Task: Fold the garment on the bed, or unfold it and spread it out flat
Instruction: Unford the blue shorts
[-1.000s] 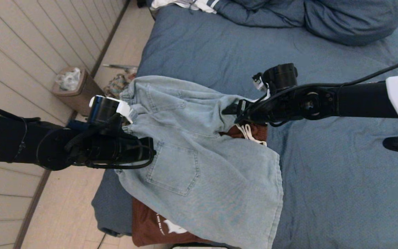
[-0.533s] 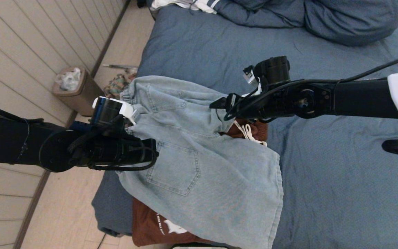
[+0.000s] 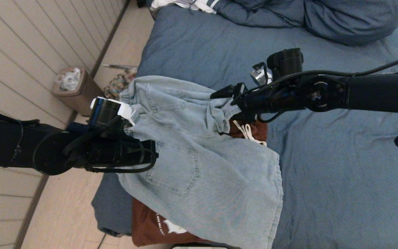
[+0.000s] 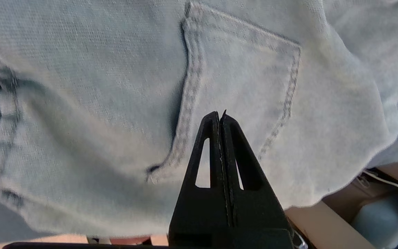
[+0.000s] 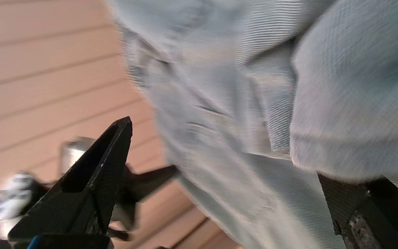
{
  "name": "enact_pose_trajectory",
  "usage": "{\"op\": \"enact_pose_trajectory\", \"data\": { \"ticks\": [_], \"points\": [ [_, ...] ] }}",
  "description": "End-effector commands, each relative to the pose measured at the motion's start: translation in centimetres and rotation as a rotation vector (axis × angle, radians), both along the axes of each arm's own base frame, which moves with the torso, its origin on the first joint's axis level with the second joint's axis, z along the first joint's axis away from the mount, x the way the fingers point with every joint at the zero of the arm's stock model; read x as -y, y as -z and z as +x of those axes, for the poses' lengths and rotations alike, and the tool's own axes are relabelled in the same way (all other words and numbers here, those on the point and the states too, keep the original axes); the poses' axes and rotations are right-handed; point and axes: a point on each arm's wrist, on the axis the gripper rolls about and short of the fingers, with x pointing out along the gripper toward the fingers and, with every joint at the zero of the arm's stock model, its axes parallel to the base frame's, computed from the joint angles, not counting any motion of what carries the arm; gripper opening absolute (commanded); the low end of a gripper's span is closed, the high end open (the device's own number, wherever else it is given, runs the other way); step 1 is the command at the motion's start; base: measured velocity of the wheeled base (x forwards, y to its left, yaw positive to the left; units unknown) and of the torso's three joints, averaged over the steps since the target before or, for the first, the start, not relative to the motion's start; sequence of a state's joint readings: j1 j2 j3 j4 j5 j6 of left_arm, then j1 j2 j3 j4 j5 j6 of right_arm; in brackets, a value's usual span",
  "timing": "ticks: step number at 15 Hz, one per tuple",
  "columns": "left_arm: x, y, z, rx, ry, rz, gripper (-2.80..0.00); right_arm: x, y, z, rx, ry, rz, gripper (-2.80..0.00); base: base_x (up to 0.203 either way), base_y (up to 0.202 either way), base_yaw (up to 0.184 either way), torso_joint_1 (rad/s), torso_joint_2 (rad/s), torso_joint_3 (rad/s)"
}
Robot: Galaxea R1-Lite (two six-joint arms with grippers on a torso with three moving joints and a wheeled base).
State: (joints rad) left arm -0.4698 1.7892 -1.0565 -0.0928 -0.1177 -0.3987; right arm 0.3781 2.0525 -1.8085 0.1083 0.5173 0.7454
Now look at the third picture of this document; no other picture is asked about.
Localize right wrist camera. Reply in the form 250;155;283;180
250;62;274;86

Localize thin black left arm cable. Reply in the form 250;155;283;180
85;138;159;174

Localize white striped garment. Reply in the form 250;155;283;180
150;0;222;15

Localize brown metal trash bin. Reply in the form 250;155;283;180
51;66;104;117

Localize blue bed cover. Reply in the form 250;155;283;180
92;5;398;249

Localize thin grey rod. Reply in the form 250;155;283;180
102;64;138;71

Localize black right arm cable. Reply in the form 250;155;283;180
230;52;398;153

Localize light blue denim shorts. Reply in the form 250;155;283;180
118;75;284;249

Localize multicoloured cloth bundle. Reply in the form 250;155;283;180
103;74;136;101

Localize crumpled blue duvet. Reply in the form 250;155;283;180
216;0;398;46

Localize brown shorts with white print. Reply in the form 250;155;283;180
132;119;268;247

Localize clear plastic bin liner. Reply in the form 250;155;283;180
55;68;82;92

